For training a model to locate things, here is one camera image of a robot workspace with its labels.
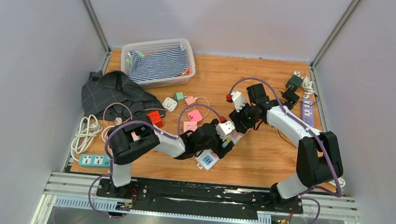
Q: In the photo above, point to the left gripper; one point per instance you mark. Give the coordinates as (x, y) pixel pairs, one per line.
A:
(220, 151)

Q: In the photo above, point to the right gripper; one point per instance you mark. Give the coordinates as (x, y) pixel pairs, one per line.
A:
(236, 118)

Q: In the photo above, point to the white long power strip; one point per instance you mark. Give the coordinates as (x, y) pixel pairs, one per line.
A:
(208, 158)

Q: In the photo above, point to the light pink cube plug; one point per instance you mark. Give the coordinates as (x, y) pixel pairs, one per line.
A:
(189, 126)

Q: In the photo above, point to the white plug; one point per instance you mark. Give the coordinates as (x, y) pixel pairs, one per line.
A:
(170, 104)

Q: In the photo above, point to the red plug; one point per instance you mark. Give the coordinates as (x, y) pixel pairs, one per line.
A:
(156, 118)

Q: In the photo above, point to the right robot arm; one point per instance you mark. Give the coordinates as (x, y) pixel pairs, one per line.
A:
(318, 153)

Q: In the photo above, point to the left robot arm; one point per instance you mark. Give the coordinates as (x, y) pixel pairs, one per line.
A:
(127, 142)

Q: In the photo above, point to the black adapter at right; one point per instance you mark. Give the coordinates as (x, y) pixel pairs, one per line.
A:
(290, 97)

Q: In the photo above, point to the green small charger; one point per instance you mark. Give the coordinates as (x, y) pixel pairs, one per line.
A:
(178, 96)

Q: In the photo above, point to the dark green adapter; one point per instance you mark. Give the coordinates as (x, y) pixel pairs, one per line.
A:
(294, 83)

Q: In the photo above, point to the purple power strip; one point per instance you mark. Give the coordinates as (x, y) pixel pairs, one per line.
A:
(307, 111)

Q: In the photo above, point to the white plastic basket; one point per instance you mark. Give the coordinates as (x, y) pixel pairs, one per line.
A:
(157, 46)

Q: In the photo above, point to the striped cloth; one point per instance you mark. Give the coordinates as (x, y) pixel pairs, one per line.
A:
(168, 64)

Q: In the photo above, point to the dark grey plaid cloth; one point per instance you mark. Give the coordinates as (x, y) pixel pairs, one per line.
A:
(112, 95)

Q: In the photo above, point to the teal power strip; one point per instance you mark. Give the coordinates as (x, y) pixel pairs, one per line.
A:
(92, 160)

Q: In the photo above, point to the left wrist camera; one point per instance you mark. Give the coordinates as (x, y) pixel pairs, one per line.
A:
(224, 129)

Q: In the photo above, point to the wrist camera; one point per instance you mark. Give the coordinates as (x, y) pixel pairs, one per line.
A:
(238, 100)
(224, 129)

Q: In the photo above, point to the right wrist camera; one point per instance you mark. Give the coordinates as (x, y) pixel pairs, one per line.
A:
(238, 100)

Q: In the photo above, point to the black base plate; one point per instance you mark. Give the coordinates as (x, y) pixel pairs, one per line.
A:
(197, 198)

